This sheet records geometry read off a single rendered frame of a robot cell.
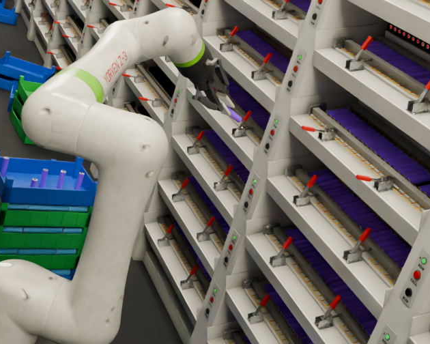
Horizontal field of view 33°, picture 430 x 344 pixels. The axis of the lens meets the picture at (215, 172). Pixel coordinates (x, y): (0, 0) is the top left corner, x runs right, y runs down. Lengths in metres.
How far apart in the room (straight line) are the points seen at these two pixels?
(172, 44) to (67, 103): 0.41
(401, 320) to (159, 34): 0.82
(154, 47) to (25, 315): 0.66
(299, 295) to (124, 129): 0.78
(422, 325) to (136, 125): 0.71
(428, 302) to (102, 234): 0.66
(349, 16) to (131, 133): 0.84
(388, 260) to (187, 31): 0.70
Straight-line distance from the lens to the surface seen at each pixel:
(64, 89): 1.42
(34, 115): 1.39
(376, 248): 1.78
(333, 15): 1.97
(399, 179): 1.70
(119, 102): 3.39
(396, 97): 1.72
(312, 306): 1.91
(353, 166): 1.78
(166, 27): 1.71
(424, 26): 1.66
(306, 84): 2.00
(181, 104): 2.68
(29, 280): 1.57
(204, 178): 2.43
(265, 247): 2.10
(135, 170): 1.36
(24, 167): 2.46
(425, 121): 1.61
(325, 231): 1.86
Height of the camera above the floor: 1.46
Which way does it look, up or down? 21 degrees down
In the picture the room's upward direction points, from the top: 19 degrees clockwise
